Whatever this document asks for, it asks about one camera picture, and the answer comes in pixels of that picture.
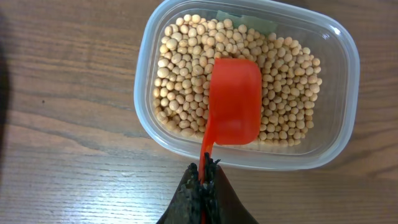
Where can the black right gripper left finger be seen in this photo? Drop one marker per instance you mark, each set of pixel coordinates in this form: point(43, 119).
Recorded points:
point(185, 206)

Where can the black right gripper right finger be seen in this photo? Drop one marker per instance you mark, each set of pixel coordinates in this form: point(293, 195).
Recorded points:
point(221, 203)

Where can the red plastic measuring scoop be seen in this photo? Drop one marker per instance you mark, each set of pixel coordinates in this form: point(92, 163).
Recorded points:
point(235, 103)

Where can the pile of soybeans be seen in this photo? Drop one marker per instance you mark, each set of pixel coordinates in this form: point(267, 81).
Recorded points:
point(188, 51)

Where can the clear plastic container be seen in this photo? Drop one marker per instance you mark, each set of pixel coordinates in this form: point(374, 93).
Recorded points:
point(335, 107)

